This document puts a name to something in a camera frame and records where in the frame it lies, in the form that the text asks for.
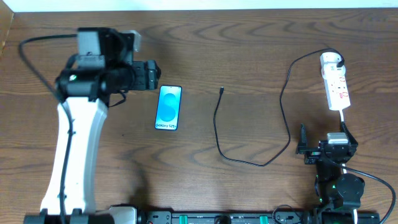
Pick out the white USB wall charger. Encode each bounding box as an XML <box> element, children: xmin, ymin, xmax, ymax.
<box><xmin>320</xmin><ymin>52</ymin><xmax>346</xmax><ymax>71</ymax></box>

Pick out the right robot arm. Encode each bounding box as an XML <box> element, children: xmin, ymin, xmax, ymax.
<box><xmin>296</xmin><ymin>121</ymin><xmax>365</xmax><ymax>223</ymax></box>

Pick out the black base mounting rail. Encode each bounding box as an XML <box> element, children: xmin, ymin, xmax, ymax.
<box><xmin>136</xmin><ymin>211</ymin><xmax>380</xmax><ymax>224</ymax></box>

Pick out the cardboard side panel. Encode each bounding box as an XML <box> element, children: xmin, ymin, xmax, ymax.
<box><xmin>0</xmin><ymin>0</ymin><xmax>14</xmax><ymax>55</ymax></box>

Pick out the black USB charging cable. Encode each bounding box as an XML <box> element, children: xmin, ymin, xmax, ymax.
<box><xmin>213</xmin><ymin>47</ymin><xmax>346</xmax><ymax>167</ymax></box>

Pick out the white power strip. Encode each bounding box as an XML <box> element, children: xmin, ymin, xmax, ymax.
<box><xmin>321</xmin><ymin>65</ymin><xmax>351</xmax><ymax>111</ymax></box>

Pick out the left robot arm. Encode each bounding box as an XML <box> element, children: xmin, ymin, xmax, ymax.
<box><xmin>24</xmin><ymin>27</ymin><xmax>161</xmax><ymax>223</ymax></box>

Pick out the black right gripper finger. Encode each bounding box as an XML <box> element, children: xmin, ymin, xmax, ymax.
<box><xmin>340</xmin><ymin>121</ymin><xmax>357</xmax><ymax>144</ymax></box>
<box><xmin>298</xmin><ymin>123</ymin><xmax>308</xmax><ymax>149</ymax></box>

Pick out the blue Galaxy smartphone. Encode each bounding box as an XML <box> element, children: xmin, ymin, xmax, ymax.
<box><xmin>155</xmin><ymin>85</ymin><xmax>182</xmax><ymax>131</ymax></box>

